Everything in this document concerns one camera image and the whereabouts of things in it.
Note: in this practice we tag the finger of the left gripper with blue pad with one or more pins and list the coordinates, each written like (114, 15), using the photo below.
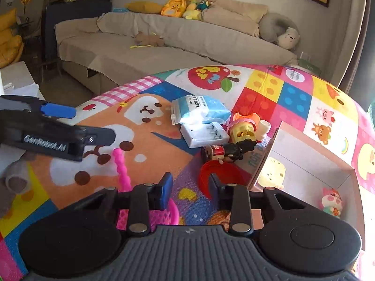
(34, 104)

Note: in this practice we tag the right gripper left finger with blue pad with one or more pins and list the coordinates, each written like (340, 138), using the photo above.
(148, 197)

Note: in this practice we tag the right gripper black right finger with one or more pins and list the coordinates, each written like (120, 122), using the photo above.
(235, 199)

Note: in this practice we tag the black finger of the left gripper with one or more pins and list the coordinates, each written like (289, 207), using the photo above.
(39, 134)

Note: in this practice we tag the pink plastic basket scoop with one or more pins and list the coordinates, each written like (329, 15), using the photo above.
(170, 216)

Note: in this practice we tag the wooden doll red shirt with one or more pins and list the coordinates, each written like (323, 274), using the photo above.
(228, 152)

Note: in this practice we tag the pink unicorn squeeze toy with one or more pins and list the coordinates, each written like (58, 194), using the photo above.
(331, 202)

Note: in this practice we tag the yellow cheese toy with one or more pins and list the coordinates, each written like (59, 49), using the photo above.
(272, 174)

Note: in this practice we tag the gloved left hand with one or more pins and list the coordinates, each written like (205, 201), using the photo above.
(15, 179)

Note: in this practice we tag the red plastic bowl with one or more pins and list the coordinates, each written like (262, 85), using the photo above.
(226, 172)

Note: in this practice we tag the white battery charger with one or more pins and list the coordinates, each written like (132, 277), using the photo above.
(201, 135)

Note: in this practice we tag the colourful play mat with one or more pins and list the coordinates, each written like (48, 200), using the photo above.
(139, 113)

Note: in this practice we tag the beige covered sofa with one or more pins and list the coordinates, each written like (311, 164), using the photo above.
(101, 52)

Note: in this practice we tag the pink cardboard box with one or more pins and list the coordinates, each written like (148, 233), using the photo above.
(311, 168)

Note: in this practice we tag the yellow doll pink dress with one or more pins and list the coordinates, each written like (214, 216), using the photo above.
(246, 131)

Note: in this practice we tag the blue white tissue pack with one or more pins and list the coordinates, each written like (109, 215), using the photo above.
(198, 109)

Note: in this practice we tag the brown plush toy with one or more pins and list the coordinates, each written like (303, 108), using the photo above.
(149, 40)

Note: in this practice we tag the yellow pillow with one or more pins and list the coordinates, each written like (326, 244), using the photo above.
(145, 7)

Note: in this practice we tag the yellow orange backpack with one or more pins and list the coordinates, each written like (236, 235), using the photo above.
(174, 8)

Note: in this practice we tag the yellow duck plush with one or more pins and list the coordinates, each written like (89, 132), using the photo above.
(191, 12)

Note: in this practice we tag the grey neck pillow bear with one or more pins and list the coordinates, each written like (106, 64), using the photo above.
(279, 30)

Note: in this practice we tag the beige cushion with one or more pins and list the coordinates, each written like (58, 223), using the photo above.
(236, 15)

